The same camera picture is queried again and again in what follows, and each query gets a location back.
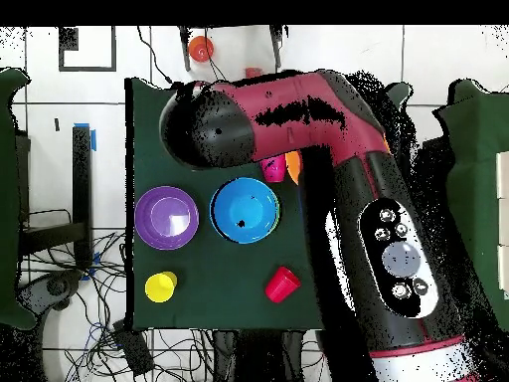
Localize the light blue bowl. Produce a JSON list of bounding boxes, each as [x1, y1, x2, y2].
[[209, 176, 280, 245]]

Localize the short crimson cup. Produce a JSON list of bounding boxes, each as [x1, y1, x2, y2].
[[259, 153, 287, 184]]

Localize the large orange bowl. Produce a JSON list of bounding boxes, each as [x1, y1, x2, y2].
[[284, 134, 392, 187]]

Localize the tall red cup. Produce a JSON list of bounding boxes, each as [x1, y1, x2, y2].
[[264, 266, 302, 304]]

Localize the purple bowl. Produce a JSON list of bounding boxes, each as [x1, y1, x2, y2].
[[133, 185, 200, 251]]

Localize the dark green tablecloth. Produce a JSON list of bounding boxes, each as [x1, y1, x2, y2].
[[124, 77, 413, 331]]

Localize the yellow cup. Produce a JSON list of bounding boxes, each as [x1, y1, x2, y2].
[[144, 271, 179, 304]]

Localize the small orange bowl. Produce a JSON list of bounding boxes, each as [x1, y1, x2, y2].
[[187, 35, 216, 64]]

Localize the blue tape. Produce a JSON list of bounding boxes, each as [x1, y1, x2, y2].
[[74, 121, 97, 152]]

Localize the black power box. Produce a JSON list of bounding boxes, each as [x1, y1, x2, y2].
[[111, 319, 155, 378]]

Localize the green cloth covered table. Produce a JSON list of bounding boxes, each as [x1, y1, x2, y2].
[[0, 67, 38, 331], [431, 78, 509, 331]]

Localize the white boxes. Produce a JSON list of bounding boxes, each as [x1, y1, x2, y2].
[[495, 150, 509, 300]]

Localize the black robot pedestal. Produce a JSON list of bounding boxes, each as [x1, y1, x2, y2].
[[212, 328, 331, 382]]

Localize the black metal table frame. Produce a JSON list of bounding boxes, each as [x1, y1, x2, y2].
[[17, 124, 94, 269]]

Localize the tangle of cables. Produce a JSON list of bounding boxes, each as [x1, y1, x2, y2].
[[19, 208, 216, 382]]

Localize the black square frame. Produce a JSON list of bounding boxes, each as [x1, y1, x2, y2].
[[58, 26, 117, 74]]

